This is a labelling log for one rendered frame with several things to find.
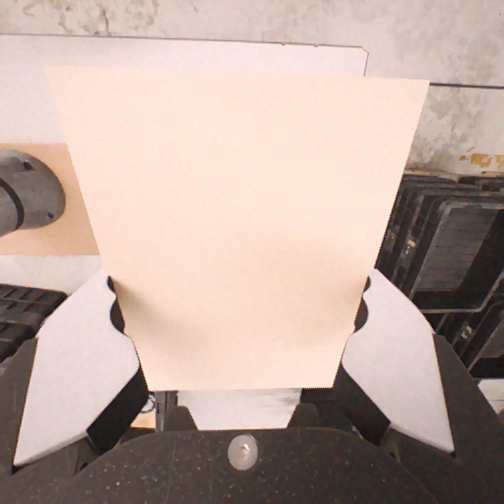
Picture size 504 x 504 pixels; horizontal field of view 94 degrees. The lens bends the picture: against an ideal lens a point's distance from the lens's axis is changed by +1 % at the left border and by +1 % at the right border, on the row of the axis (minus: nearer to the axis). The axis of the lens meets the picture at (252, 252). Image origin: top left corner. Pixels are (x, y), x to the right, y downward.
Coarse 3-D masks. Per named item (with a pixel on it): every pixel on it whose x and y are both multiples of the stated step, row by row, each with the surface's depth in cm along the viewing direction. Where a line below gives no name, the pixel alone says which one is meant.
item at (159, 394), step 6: (6, 360) 43; (0, 366) 42; (0, 372) 43; (156, 390) 46; (162, 390) 46; (156, 396) 47; (162, 396) 47; (156, 402) 48; (162, 402) 49; (156, 408) 49; (162, 408) 50; (156, 414) 50; (162, 414) 51; (156, 420) 51; (162, 420) 52; (156, 426) 53; (162, 426) 54
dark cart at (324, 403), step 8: (304, 392) 188; (304, 400) 182; (312, 400) 182; (320, 400) 182; (328, 400) 183; (320, 408) 177; (328, 408) 177; (336, 408) 177; (320, 416) 172; (328, 416) 172; (336, 416) 172; (344, 416) 173; (320, 424) 168; (328, 424) 168; (336, 424) 168; (344, 424) 168; (352, 432) 163
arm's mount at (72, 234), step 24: (0, 144) 43; (24, 144) 44; (48, 144) 44; (72, 168) 46; (72, 192) 48; (72, 216) 50; (0, 240) 52; (24, 240) 52; (48, 240) 53; (72, 240) 53
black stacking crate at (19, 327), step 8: (0, 320) 50; (8, 320) 51; (0, 328) 50; (8, 328) 50; (16, 328) 50; (24, 328) 51; (32, 328) 52; (0, 336) 48; (8, 336) 49; (16, 336) 49; (24, 336) 50; (32, 336) 52; (0, 344) 47; (8, 344) 47; (16, 344) 48; (0, 352) 45; (8, 352) 47
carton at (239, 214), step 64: (64, 128) 8; (128, 128) 8; (192, 128) 8; (256, 128) 8; (320, 128) 8; (384, 128) 8; (128, 192) 9; (192, 192) 9; (256, 192) 9; (320, 192) 9; (384, 192) 9; (128, 256) 10; (192, 256) 10; (256, 256) 10; (320, 256) 11; (128, 320) 12; (192, 320) 12; (256, 320) 12; (320, 320) 12; (192, 384) 15; (256, 384) 15; (320, 384) 15
